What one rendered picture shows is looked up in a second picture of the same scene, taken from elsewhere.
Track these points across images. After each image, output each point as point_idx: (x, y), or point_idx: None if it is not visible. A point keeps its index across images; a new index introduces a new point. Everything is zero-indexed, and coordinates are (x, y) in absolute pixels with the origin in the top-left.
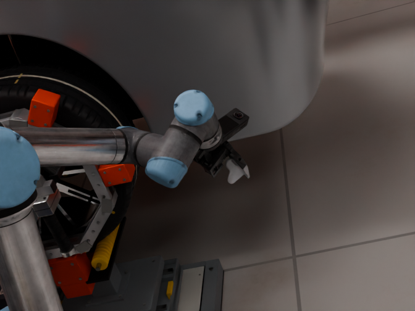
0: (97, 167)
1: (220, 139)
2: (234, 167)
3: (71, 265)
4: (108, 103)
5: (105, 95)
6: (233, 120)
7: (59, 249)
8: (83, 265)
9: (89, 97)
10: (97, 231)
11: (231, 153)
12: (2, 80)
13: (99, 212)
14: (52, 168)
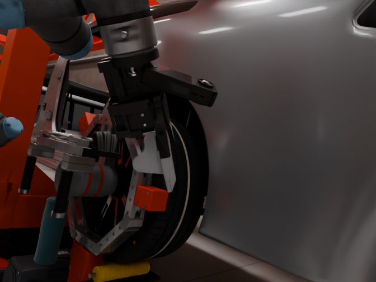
0: (139, 183)
1: (137, 56)
2: (154, 150)
3: (82, 257)
4: (193, 164)
5: (197, 161)
6: (190, 79)
7: (86, 238)
8: (89, 267)
9: (183, 147)
10: (108, 241)
11: (155, 117)
12: None
13: (118, 224)
14: (102, 146)
